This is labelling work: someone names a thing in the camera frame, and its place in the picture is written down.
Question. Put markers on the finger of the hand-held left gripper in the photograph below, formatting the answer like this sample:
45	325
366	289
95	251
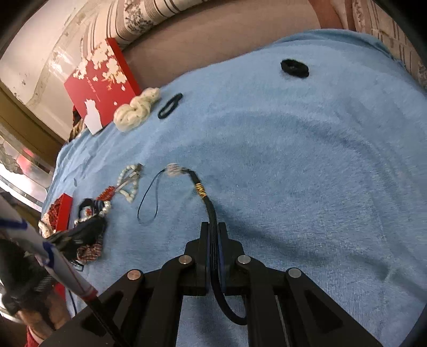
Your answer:
78	238

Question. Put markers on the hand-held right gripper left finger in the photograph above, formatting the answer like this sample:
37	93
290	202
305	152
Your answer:
199	267

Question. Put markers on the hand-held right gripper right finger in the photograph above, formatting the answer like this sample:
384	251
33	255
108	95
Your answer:
223	258

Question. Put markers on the pile of hair accessories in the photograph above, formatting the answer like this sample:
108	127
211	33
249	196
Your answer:
91	247

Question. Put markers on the small red jewelry box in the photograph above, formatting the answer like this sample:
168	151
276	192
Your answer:
60	212

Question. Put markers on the person's left hand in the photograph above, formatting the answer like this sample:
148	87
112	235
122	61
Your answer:
40	313

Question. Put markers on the red beaded ornament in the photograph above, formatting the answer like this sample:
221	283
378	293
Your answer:
107	194

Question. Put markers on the metal hair clip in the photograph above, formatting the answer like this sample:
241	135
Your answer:
128	178

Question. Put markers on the light blue fleece blanket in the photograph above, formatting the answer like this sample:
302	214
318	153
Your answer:
283	166

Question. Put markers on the cream knitted scrunchie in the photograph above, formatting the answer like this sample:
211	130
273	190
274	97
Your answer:
135	108

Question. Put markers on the red flower-print gift box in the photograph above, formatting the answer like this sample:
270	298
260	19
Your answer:
100	80

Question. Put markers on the black fuzzy scrunchie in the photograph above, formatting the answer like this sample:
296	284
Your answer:
294	68

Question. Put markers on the floral patterned pillow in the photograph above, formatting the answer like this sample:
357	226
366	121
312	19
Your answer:
150	16

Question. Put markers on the striped checked pillow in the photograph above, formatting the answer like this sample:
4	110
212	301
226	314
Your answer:
393	30

